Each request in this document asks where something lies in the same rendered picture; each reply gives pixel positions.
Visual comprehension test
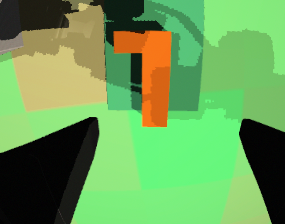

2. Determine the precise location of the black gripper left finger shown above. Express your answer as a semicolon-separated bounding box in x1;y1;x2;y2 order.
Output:
0;117;99;224

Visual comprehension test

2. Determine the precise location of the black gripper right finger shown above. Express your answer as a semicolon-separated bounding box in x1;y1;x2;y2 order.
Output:
239;119;285;224

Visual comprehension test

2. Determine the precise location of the orange l-shaped part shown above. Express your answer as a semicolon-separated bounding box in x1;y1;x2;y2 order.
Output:
113;31;171;128

